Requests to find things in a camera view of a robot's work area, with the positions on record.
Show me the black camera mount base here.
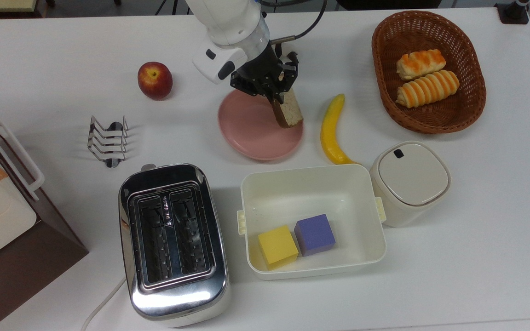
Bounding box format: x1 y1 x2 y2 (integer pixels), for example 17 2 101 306
495 0 530 25

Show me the chrome two-slot toaster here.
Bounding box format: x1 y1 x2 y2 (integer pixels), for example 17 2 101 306
118 163 230 328

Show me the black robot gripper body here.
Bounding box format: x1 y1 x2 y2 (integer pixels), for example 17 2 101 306
230 42 300 100

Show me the yellow banana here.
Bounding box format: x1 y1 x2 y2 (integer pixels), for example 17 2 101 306
320 93 358 166

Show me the white toaster power cable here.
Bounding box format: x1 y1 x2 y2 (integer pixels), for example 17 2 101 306
80 276 127 331

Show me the brown toast slice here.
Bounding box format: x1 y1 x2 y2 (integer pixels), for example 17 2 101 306
271 89 305 129

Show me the metal toast rack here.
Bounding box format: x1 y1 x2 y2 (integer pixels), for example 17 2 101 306
87 115 129 169

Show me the bread roll with orange glaze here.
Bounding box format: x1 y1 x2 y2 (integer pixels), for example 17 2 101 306
396 49 447 81

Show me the brown wicker basket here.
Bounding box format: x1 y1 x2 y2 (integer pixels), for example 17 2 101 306
371 11 487 135

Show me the purple foam cube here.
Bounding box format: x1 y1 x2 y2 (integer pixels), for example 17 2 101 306
294 213 337 257

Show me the striped spiral bread roll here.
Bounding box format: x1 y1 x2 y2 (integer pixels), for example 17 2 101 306
395 69 461 109

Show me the pink round plate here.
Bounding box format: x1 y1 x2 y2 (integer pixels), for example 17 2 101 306
218 88 304 162

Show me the red apple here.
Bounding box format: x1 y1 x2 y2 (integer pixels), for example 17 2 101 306
137 62 173 101

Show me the brown box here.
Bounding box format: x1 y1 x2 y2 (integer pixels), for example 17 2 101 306
0 108 90 331

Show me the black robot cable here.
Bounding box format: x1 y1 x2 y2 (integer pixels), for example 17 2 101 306
257 0 328 46

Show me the yellow foam cube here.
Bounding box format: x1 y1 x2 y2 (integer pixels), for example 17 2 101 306
258 225 300 271

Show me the cream canister with lid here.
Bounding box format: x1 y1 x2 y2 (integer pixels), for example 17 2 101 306
369 141 452 228

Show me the cream rectangular plastic container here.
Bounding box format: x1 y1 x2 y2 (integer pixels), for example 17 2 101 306
236 164 388 281

